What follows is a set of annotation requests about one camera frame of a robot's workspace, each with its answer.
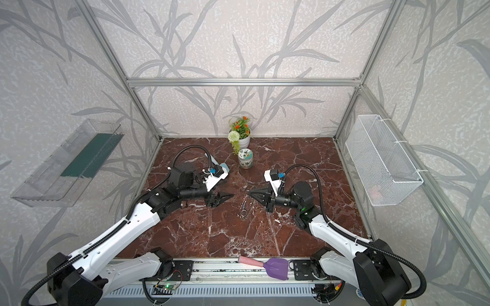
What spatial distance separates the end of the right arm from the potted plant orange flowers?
40 cm

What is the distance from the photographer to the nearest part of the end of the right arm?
0.65m

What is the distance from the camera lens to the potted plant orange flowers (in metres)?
1.04

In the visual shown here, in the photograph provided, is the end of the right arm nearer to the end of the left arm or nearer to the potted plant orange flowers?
the end of the left arm
